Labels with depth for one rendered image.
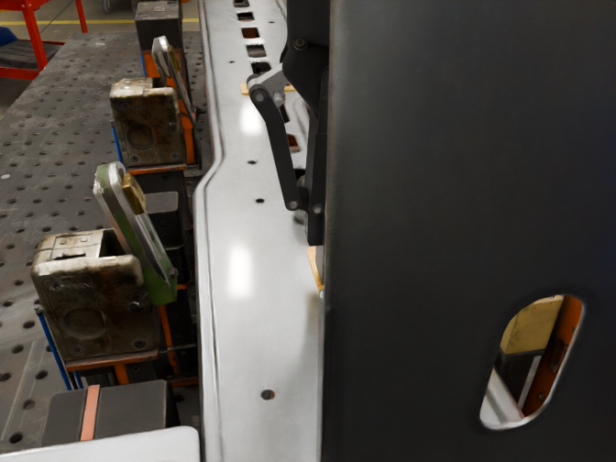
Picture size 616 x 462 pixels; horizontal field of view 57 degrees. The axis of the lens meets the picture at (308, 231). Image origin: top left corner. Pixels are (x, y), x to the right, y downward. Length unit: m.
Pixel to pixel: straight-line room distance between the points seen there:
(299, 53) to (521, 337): 0.26
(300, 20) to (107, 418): 0.31
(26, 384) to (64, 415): 0.43
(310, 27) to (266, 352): 0.25
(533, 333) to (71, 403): 0.35
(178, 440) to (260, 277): 0.17
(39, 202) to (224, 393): 0.90
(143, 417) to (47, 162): 1.02
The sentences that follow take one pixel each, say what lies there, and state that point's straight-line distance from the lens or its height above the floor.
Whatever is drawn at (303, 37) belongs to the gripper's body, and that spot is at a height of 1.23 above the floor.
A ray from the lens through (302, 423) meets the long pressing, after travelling 0.41.
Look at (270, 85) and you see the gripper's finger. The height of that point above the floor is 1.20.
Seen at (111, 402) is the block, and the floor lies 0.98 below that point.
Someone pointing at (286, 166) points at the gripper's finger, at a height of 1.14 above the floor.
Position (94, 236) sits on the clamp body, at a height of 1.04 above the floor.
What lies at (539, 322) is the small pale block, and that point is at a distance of 0.45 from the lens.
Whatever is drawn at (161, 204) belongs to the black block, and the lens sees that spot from 0.65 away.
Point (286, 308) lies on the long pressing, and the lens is 0.49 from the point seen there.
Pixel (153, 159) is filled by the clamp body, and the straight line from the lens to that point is 0.83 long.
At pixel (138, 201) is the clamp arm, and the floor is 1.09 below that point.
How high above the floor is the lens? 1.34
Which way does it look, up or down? 37 degrees down
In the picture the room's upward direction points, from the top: straight up
